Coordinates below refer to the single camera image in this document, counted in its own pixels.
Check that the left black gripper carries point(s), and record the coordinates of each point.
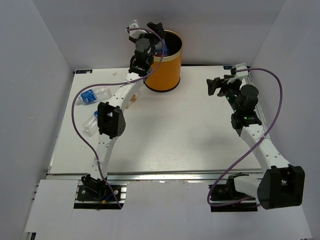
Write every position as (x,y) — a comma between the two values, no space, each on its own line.
(157,28)

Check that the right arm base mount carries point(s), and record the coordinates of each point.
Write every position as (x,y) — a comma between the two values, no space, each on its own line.
(220,195)

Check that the blue corner sticker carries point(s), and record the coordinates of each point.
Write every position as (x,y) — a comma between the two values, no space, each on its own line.
(83,71)
(227,67)

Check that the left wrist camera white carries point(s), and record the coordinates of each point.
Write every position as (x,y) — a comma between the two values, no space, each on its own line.
(134,31)

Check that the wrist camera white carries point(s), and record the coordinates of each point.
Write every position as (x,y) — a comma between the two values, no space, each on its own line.
(134,31)
(238,72)

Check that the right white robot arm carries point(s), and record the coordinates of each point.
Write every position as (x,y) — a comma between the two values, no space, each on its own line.
(282,184)

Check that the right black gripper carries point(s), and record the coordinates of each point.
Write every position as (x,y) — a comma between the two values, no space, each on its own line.
(216,83)

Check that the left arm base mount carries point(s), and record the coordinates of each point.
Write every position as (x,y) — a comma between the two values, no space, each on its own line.
(95,194)

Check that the blue cap pepsi bottle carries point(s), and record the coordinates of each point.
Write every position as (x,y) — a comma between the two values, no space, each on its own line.
(165,51)

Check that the orange cylindrical bin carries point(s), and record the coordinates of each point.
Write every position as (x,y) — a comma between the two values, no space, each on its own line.
(167,76)

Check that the aluminium table frame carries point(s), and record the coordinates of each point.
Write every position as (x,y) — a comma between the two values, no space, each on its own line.
(183,131)

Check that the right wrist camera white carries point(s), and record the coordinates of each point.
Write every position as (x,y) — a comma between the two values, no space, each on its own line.
(238,72)

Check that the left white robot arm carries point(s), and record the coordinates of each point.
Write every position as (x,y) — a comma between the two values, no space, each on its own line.
(110,115)

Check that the large blue label bottle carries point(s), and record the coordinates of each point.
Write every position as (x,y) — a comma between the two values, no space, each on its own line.
(90,127)

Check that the blue corner sticker left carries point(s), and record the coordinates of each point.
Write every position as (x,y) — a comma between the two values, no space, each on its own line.
(83,71)

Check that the blue corner sticker right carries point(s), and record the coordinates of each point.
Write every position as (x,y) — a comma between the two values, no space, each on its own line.
(227,67)

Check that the yellow cap small bottle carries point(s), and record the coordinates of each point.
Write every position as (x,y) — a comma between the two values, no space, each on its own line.
(134,98)

